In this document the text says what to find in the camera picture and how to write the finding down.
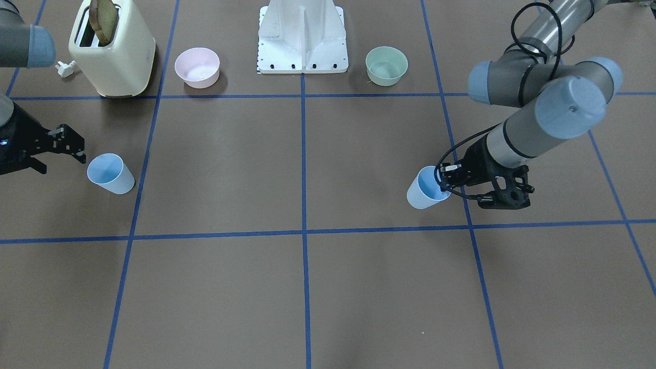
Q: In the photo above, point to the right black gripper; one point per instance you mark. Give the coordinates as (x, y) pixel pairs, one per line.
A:
(17, 134)

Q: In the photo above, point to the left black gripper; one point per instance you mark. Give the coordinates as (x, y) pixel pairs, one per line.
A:
(477, 160)

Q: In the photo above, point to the light blue cup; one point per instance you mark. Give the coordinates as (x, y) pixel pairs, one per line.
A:
(110, 172)
(425, 192)

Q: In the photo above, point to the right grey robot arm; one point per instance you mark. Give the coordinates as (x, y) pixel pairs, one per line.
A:
(26, 45)

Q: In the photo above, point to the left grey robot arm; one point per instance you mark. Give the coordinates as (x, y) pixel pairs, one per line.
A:
(554, 103)

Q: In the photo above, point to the white power plug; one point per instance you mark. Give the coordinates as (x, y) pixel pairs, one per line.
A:
(65, 70)

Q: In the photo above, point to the cream white toaster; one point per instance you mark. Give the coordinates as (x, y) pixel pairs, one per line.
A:
(122, 68)

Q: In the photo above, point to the toast slice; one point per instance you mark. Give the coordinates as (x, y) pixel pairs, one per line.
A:
(103, 18)

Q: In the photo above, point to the green bowl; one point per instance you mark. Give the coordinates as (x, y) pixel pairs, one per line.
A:
(385, 65)

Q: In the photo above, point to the pink bowl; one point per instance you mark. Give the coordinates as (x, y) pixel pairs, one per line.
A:
(198, 67)

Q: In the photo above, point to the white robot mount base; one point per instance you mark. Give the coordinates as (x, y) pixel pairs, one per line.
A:
(301, 37)

